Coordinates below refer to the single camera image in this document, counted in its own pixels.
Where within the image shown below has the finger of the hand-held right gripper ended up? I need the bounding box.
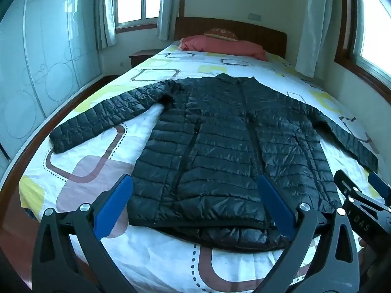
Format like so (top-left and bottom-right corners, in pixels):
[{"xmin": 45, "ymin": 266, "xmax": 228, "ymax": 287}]
[
  {"xmin": 334, "ymin": 169, "xmax": 364, "ymax": 202},
  {"xmin": 368, "ymin": 172, "xmax": 391, "ymax": 206}
]

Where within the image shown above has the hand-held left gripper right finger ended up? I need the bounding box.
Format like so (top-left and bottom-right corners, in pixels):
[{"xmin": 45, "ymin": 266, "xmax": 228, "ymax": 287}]
[{"xmin": 257, "ymin": 175, "xmax": 360, "ymax": 293}]

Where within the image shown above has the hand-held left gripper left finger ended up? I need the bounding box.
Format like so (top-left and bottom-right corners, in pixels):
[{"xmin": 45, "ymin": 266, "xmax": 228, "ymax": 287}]
[{"xmin": 32, "ymin": 173, "xmax": 135, "ymax": 293}]

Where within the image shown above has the black puffer jacket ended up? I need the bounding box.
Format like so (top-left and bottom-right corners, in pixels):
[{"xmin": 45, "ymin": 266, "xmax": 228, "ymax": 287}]
[{"xmin": 49, "ymin": 73, "xmax": 379, "ymax": 252}]

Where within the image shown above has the patterned white bed sheet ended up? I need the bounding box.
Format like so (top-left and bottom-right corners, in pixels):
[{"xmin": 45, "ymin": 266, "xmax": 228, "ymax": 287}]
[{"xmin": 18, "ymin": 41, "xmax": 385, "ymax": 293}]

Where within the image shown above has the wooden nightstand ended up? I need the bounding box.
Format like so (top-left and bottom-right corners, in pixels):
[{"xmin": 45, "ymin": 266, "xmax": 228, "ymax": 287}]
[{"xmin": 129, "ymin": 50, "xmax": 160, "ymax": 68}]

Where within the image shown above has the frosted sliding door wardrobe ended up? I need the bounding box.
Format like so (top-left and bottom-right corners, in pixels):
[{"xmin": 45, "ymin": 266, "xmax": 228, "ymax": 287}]
[{"xmin": 0, "ymin": 0, "xmax": 103, "ymax": 174}]

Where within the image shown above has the white curtain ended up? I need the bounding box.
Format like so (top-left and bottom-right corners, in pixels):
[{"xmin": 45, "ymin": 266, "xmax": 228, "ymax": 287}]
[
  {"xmin": 157, "ymin": 0, "xmax": 184, "ymax": 41},
  {"xmin": 296, "ymin": 0, "xmax": 342, "ymax": 79},
  {"xmin": 96, "ymin": 0, "xmax": 117, "ymax": 49}
]

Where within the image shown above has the pink pillow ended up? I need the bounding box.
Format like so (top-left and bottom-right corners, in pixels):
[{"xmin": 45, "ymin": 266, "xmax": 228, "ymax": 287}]
[{"xmin": 179, "ymin": 34, "xmax": 270, "ymax": 62}]

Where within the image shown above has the dark wooden headboard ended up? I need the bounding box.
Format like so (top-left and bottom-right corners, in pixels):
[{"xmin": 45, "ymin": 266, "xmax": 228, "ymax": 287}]
[{"xmin": 175, "ymin": 17, "xmax": 288, "ymax": 59}]

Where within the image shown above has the embroidered round cushion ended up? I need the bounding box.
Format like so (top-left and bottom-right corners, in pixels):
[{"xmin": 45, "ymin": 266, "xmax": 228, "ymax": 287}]
[{"xmin": 203, "ymin": 27, "xmax": 239, "ymax": 42}]

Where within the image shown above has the wooden bed frame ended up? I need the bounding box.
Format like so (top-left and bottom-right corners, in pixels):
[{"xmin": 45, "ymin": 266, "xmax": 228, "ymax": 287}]
[{"xmin": 0, "ymin": 75, "xmax": 123, "ymax": 281}]

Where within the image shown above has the large wooden frame window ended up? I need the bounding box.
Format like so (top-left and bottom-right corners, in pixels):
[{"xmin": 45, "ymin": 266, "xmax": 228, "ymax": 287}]
[{"xmin": 334, "ymin": 0, "xmax": 391, "ymax": 96}]

